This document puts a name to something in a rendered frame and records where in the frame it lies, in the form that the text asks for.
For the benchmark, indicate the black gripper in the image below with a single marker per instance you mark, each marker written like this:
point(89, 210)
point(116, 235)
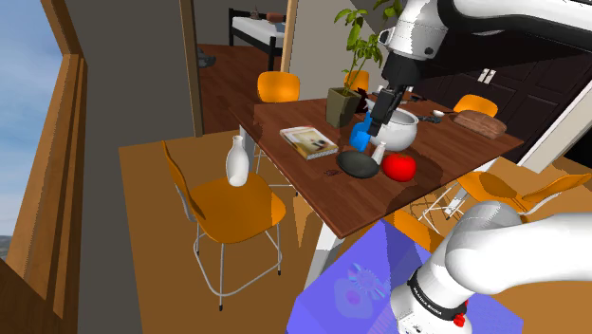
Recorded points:
point(398, 69)

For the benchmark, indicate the white vase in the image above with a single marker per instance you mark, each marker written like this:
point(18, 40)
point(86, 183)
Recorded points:
point(237, 162)

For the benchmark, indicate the brown rug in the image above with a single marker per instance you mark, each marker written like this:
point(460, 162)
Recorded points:
point(162, 277)

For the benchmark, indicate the white shaker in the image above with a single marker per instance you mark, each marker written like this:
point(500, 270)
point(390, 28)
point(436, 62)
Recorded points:
point(378, 155)

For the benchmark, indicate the red tomato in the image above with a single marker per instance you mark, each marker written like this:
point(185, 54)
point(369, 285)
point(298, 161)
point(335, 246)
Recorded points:
point(398, 167)

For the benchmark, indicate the window with wooden frame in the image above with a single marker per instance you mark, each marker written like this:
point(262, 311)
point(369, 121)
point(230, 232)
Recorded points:
point(41, 152)

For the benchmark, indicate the book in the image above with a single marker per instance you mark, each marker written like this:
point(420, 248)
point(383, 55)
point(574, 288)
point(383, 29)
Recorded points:
point(307, 141)

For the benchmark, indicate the white bowl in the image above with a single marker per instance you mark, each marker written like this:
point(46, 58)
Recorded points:
point(400, 132)

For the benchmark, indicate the dark red figure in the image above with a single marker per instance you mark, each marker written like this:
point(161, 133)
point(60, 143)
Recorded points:
point(362, 102)

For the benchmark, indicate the green potted plant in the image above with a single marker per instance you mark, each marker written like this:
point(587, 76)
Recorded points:
point(341, 107)

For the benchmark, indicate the black frame bed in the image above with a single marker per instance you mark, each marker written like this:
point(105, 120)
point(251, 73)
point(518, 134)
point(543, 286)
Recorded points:
point(254, 27)

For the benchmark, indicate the orange chair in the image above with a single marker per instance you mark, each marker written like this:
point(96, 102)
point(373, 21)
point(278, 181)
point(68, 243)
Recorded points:
point(495, 187)
point(360, 79)
point(231, 208)
point(277, 87)
point(476, 104)

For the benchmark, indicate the dark knife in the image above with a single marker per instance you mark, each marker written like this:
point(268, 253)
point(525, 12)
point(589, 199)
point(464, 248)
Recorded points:
point(429, 119)

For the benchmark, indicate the purple robot stand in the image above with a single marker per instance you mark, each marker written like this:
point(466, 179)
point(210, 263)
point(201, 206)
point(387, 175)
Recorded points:
point(337, 296)

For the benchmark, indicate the white spoon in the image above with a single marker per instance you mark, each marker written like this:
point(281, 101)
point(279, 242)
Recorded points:
point(438, 112)

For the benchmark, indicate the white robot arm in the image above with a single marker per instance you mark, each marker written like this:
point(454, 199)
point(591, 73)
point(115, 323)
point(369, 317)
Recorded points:
point(490, 250)

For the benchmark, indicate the dark wooden cabinet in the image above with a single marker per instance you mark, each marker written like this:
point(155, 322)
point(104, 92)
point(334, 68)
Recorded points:
point(532, 88)

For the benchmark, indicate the blue cup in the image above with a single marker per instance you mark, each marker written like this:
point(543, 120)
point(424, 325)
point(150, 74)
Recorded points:
point(358, 136)

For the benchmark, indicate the wooden door frame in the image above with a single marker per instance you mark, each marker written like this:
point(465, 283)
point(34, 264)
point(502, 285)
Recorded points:
point(192, 69)

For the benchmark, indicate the wooden dining table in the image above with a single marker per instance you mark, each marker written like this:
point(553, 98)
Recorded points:
point(351, 199)

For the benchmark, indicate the brown bread loaf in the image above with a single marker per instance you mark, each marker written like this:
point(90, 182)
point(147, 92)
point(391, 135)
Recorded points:
point(481, 124)

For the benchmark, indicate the black plate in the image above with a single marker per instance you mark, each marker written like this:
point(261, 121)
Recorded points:
point(357, 164)

